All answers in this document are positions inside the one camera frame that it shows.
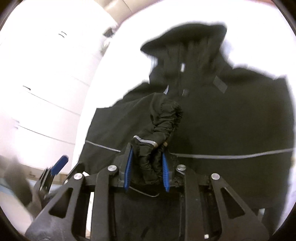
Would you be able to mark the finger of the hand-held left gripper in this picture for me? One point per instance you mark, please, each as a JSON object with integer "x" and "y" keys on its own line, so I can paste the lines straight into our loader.
{"x": 75, "y": 170}
{"x": 59, "y": 165}

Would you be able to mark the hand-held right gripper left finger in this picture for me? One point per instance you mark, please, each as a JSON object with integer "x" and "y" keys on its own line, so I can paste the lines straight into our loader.
{"x": 128, "y": 171}

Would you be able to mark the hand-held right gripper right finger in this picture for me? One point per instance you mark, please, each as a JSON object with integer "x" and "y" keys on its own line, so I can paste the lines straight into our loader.
{"x": 165, "y": 173}

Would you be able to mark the black jacket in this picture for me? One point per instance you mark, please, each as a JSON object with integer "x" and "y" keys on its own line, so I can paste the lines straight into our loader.
{"x": 231, "y": 115}

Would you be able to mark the white wardrobe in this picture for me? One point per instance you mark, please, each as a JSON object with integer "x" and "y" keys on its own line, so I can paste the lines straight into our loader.
{"x": 46, "y": 92}

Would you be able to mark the brown bag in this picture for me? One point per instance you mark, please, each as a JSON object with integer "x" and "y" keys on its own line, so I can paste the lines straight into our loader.
{"x": 108, "y": 31}

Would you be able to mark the beige padded headboard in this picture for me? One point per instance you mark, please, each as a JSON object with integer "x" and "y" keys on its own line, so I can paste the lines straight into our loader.
{"x": 120, "y": 9}

